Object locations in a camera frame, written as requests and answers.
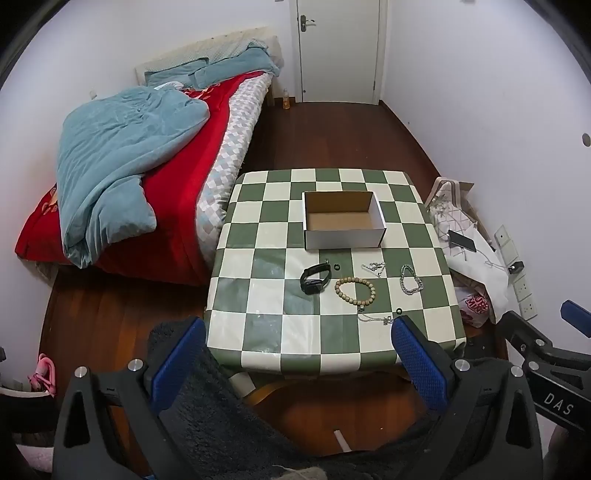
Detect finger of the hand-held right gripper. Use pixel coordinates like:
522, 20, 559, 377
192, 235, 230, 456
496, 310, 555, 370
549, 300, 591, 370

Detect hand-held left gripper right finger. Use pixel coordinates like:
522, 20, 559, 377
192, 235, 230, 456
390, 315, 543, 480

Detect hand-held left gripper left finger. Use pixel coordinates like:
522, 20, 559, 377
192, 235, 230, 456
52, 316, 207, 480

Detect silver chain bracelet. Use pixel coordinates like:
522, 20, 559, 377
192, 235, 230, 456
399, 264, 422, 296

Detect wooden bead bracelet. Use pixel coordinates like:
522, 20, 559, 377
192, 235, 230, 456
335, 276, 376, 309

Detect black smartwatch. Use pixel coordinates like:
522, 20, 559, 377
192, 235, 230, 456
300, 262, 332, 295

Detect white cardboard box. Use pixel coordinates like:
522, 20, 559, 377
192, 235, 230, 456
302, 191, 387, 251

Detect person's right forearm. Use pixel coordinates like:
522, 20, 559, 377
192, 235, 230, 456
545, 425, 591, 480

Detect red white plastic bag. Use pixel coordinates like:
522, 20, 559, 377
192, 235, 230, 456
459, 292, 491, 329

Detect dark fleece clothing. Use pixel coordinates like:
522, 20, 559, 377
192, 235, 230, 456
147, 320, 462, 480

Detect black smartphone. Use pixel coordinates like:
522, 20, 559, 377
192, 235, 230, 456
448, 230, 477, 253

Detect green white checkered tablecloth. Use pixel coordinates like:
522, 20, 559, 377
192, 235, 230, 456
203, 168, 467, 376

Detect pink slippers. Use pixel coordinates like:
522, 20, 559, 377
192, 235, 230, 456
28, 353, 57, 398

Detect red bedsheet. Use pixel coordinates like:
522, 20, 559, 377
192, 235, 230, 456
14, 74, 252, 287

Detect light blue blanket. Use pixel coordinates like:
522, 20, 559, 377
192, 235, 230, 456
56, 85, 211, 269

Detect bed with patterned mattress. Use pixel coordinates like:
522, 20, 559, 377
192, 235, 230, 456
14, 25, 283, 287

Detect light blue pillow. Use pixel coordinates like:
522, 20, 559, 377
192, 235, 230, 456
144, 42, 281, 89

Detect beige headboard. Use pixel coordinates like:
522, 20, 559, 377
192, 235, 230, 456
135, 25, 282, 84

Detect white door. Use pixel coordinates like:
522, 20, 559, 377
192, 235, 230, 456
290, 0, 386, 103

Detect white charging cable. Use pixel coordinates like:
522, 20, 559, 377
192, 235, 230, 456
478, 240, 509, 269

